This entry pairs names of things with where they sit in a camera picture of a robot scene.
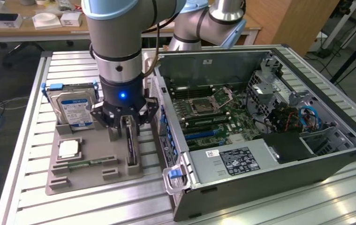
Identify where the green graphics card black cooler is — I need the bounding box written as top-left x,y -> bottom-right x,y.
124,116 -> 139,168

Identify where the metal disk bay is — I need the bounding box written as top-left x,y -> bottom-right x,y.
299,123 -> 356,157

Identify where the white low cabinet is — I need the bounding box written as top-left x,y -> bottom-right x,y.
308,30 -> 330,54

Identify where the black expansion slot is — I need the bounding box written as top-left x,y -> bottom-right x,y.
183,126 -> 220,134

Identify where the wooden cabinet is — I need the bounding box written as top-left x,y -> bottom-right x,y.
255,0 -> 346,57

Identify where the black office chair base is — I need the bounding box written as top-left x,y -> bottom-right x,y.
0,41 -> 46,68

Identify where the perforated metal drive cage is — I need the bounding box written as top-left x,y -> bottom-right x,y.
246,58 -> 294,114

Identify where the black slanted pole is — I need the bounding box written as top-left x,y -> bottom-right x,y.
330,0 -> 356,84

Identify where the white box with round recess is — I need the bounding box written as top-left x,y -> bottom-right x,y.
32,13 -> 63,30

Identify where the black open PC case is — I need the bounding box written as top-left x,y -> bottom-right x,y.
143,44 -> 356,222

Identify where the silver socket cover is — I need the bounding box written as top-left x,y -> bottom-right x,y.
211,86 -> 234,105

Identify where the black wire bundle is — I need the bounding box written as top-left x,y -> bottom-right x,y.
252,104 -> 300,134

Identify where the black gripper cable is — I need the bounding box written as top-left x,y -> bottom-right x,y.
142,0 -> 182,79

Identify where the CPU socket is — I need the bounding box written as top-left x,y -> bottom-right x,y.
190,97 -> 219,113

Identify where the black plastic shroud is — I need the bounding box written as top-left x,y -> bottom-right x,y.
264,132 -> 318,164

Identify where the small white labelled box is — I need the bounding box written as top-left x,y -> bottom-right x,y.
60,12 -> 83,28

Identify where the hard disk with blue rails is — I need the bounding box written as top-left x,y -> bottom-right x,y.
42,79 -> 100,132

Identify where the grey power supply unit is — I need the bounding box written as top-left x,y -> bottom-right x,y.
183,140 -> 282,185

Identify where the RAM stick with label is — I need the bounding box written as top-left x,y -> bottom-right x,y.
186,116 -> 231,129

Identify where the blue expansion slot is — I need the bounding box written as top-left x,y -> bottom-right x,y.
186,130 -> 226,139

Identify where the white floor cable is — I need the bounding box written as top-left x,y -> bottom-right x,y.
0,97 -> 28,111

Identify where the green RAM stick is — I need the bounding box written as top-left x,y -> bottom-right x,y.
67,158 -> 112,167

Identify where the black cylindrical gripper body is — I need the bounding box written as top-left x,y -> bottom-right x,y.
99,74 -> 147,115

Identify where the green motherboard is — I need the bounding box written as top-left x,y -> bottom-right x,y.
168,78 -> 268,150

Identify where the silver CPU chip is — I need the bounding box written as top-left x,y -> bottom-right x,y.
59,140 -> 83,158

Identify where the blue wire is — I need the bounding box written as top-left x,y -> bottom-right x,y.
299,105 -> 323,132

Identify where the silver chipset heat sink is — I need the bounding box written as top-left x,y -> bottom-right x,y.
230,134 -> 248,143

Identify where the white box with black lid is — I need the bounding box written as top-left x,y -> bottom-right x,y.
0,13 -> 24,29

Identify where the wooden desk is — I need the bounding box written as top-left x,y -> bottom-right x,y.
0,0 -> 264,51

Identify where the red wire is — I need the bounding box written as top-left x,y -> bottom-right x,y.
286,112 -> 300,132

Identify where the black RAM slot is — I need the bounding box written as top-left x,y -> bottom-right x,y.
180,112 -> 228,120
171,90 -> 216,96
170,84 -> 215,90
172,93 -> 218,99
171,87 -> 216,93

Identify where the grey parts rack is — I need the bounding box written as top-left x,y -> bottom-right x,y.
46,114 -> 147,195

